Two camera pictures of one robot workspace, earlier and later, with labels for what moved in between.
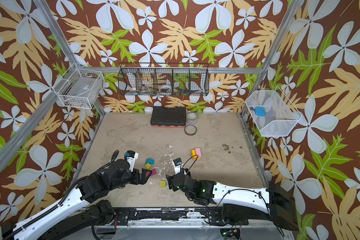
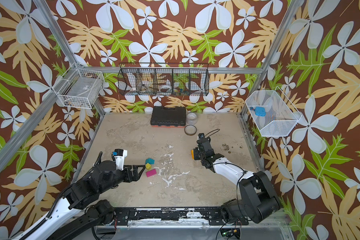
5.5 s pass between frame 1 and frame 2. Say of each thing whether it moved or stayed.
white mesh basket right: stayed
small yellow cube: stayed
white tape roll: stayed
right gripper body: moved
